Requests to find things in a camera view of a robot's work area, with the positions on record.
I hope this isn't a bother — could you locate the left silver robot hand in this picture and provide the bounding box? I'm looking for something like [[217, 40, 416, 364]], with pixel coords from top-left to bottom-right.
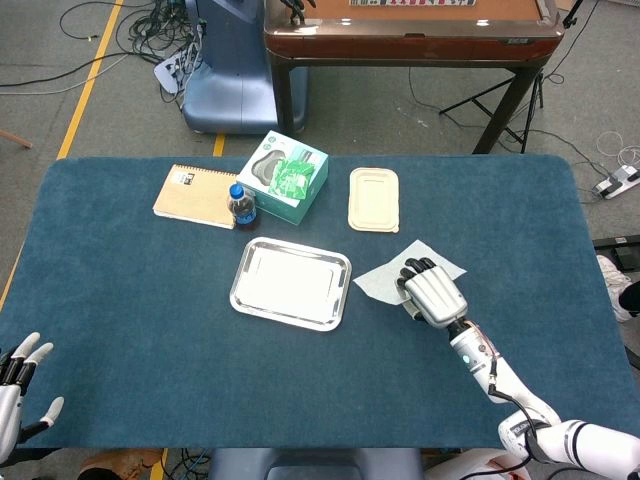
[[0, 332, 65, 459]]

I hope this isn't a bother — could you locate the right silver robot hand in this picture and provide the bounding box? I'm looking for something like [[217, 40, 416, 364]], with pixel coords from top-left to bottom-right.
[[396, 257, 469, 330]]

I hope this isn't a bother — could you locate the white paper napkin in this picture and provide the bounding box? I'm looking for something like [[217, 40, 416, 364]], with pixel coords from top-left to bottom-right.
[[352, 239, 468, 320]]

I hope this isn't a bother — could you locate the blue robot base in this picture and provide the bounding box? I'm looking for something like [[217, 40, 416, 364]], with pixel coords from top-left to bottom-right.
[[181, 0, 309, 135]]

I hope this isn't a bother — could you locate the stainless steel tray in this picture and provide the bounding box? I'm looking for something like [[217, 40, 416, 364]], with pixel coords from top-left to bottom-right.
[[228, 236, 353, 334]]

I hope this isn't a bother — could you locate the beige plastic lid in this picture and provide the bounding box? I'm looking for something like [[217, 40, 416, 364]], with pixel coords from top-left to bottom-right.
[[347, 167, 401, 235]]

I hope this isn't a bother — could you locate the brown cardboard piece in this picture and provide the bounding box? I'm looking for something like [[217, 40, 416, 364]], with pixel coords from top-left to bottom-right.
[[79, 448, 161, 480]]

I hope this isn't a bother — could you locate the teal product box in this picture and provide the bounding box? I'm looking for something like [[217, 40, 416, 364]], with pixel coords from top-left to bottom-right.
[[235, 130, 330, 225]]

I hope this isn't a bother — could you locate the white sneaker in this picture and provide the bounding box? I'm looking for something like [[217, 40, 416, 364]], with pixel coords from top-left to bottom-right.
[[597, 254, 634, 324]]

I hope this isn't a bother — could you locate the green plastic packet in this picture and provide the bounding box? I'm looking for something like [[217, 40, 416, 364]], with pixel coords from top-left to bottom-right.
[[266, 158, 315, 200]]

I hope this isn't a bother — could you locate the black metal foot base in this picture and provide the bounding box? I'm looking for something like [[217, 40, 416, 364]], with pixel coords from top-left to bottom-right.
[[592, 234, 640, 274]]

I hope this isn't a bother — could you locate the black trouser leg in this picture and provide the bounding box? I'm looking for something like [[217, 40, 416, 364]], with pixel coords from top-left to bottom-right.
[[618, 282, 640, 314]]

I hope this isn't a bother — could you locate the grey-blue robot torso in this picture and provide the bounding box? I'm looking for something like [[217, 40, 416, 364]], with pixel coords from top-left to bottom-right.
[[207, 447, 424, 480]]

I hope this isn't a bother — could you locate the cola bottle blue cap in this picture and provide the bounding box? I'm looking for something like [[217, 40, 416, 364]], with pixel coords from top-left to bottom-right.
[[225, 182, 259, 233]]

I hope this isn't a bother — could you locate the black tripod stand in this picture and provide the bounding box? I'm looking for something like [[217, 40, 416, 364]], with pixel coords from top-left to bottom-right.
[[438, 0, 586, 154]]

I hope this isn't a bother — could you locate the brown mahjong table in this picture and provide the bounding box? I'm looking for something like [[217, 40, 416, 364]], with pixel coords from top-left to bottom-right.
[[263, 0, 566, 155]]

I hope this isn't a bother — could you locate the kraft spiral notebook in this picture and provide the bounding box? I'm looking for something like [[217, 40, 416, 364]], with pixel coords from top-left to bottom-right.
[[152, 163, 240, 231]]

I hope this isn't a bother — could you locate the wooden stick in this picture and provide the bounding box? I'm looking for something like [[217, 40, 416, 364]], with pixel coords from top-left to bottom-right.
[[0, 128, 34, 150]]

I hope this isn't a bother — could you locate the face-up mahjong tile row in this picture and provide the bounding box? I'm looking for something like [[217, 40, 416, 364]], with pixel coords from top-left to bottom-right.
[[348, 0, 478, 8]]

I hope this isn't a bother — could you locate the black fingered robot hand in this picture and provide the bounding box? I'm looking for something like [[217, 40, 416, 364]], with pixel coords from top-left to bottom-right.
[[279, 0, 317, 25]]

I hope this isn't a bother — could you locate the white multi-plug power strip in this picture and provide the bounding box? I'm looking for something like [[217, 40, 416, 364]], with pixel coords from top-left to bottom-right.
[[153, 52, 194, 96]]

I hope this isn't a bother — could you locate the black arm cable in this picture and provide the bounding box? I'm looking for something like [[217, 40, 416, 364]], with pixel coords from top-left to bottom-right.
[[487, 359, 551, 464]]

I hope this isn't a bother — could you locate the black cable tangle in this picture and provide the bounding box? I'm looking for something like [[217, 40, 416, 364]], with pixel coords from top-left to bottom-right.
[[59, 0, 206, 104]]

